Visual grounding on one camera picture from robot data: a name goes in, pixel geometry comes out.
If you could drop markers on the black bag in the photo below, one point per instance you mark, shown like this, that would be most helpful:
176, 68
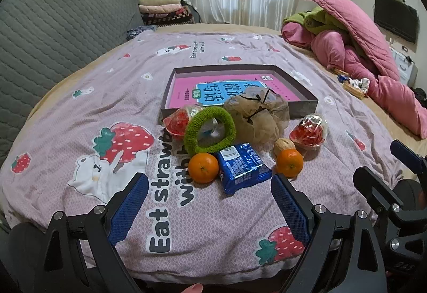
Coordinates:
190, 9

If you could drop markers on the black wall television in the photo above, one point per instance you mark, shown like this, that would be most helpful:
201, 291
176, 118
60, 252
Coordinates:
395, 17

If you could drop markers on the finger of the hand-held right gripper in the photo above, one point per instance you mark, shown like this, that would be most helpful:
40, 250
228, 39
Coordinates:
370, 184
407, 154

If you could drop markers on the small yellow snack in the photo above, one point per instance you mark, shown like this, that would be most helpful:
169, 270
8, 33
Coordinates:
338, 71

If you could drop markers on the beige mesh bath pouf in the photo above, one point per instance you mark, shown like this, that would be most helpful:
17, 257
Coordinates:
263, 126

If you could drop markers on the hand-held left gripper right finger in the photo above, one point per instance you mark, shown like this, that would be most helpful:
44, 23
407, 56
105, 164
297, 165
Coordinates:
290, 209

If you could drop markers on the person's left hand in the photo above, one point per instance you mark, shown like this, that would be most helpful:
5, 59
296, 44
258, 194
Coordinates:
191, 288

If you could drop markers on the pink quilt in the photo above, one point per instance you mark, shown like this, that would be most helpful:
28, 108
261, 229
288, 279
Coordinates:
350, 22

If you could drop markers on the pink folded blanket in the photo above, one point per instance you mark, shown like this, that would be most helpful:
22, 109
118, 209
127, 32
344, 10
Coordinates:
158, 9

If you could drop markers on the white patterned scrunchie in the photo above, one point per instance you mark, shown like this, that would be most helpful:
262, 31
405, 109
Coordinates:
360, 83

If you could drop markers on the blue cookie packet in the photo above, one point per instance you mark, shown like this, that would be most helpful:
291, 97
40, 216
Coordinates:
240, 166

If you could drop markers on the dark blue patterned cloth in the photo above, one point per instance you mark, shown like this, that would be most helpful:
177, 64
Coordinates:
138, 32

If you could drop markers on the red candy egg package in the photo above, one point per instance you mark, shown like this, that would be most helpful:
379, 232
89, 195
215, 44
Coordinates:
176, 126
308, 136

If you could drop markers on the blue candy wrapper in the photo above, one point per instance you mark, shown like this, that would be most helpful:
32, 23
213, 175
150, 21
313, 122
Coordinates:
342, 78

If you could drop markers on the orange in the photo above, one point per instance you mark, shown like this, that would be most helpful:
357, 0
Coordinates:
289, 163
203, 167

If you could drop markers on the small basket with wrappers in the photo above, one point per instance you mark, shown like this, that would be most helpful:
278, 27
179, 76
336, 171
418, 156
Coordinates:
354, 90

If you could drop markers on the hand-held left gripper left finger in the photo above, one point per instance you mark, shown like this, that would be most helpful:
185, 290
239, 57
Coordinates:
131, 209

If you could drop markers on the cream folded blanket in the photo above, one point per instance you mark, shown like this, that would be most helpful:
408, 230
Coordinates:
158, 1

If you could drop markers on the green blanket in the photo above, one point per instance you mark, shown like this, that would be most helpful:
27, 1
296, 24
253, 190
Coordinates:
317, 19

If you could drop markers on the white cabinet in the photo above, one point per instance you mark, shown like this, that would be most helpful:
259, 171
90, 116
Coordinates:
405, 67

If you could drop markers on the grey quilted sofa cover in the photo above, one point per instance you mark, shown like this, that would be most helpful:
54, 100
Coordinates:
50, 39

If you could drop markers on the folded blankets stack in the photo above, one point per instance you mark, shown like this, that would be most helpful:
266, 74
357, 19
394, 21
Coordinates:
170, 18

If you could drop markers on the grey shallow cardboard box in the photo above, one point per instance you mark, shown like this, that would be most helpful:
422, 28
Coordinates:
300, 108

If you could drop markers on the walnut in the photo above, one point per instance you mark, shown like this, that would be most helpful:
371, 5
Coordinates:
283, 145

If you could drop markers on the purple strawberry printed blanket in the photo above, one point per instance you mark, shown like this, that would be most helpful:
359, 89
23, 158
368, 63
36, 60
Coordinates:
100, 86

